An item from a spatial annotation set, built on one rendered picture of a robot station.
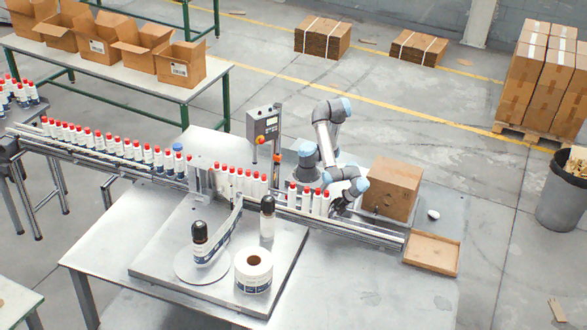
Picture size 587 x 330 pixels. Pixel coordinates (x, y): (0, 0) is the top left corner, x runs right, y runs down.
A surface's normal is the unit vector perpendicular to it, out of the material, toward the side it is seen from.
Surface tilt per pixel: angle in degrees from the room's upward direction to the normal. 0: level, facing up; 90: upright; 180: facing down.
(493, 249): 0
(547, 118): 87
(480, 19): 90
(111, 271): 0
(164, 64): 91
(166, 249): 0
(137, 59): 90
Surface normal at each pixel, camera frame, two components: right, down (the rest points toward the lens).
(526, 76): -0.40, 0.55
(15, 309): 0.05, -0.79
